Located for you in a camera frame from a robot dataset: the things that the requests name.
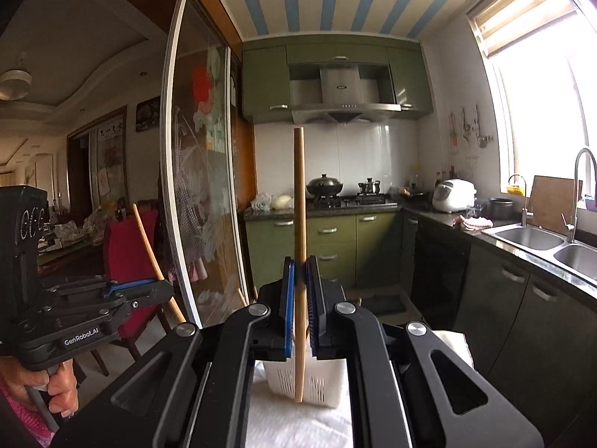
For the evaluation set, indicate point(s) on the green upper kitchen cabinets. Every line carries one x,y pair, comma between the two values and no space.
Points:
263,84

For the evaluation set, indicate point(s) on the ceiling light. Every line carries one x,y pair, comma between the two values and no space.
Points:
14,81

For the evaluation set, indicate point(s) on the dark cooking pot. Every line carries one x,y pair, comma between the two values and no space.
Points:
500,209

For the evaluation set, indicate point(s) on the white slotted plastic basket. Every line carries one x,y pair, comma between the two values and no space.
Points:
322,380

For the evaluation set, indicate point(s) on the calligraphy wall poster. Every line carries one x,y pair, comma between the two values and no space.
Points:
111,158

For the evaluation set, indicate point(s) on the green lower kitchen cabinets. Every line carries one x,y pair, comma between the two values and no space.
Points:
373,242

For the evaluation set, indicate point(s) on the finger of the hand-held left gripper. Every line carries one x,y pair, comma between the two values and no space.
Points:
149,296
130,285

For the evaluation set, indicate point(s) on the hanging kitchen utensils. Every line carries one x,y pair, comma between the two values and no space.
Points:
466,130

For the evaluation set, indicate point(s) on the dark kettle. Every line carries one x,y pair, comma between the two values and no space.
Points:
369,187

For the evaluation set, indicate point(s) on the person's left hand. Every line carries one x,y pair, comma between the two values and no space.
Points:
63,387

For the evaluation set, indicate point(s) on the window blind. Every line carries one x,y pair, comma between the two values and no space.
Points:
513,14

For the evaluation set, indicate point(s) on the dark counter cabinets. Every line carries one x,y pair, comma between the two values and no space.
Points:
513,312

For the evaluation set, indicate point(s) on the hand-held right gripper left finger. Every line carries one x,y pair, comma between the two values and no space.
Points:
289,308

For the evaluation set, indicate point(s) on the green kitchen cabinets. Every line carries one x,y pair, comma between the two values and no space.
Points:
373,242
263,84

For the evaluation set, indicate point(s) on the black wok with lid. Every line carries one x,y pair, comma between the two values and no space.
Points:
324,186

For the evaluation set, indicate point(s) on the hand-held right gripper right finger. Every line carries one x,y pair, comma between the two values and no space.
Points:
311,308

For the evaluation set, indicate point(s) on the steel range hood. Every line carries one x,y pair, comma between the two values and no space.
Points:
343,84

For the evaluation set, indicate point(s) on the printed glass sliding door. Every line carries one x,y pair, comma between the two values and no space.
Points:
205,172

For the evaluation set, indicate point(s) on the tall steel faucet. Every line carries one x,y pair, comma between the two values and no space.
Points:
572,205

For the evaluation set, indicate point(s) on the steel double sink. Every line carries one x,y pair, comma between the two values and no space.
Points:
527,238

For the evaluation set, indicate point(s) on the orange chopstick with red end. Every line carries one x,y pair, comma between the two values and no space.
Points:
147,242

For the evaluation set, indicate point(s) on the white plastic bag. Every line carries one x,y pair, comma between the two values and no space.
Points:
261,203

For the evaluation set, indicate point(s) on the small steel faucet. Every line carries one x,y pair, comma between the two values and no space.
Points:
524,205

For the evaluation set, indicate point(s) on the white rice cooker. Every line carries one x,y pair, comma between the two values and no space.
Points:
452,196

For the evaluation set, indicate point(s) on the dark wall poster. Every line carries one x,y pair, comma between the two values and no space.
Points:
148,114

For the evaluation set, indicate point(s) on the light bamboo chopstick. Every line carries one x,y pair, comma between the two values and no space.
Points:
299,196

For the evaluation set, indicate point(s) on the red dish cloth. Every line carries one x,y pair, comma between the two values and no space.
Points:
475,224

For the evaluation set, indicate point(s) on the pale patterned tablecloth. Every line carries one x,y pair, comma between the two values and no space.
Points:
298,424

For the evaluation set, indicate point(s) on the red wooden chair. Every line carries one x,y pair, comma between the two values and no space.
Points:
126,252

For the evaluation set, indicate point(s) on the person's pink floral clothing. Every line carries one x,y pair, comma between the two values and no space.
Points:
18,417

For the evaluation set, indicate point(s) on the gas stove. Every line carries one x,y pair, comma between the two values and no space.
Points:
354,201

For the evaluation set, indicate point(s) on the wooden cutting board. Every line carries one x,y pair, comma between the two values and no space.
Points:
550,200

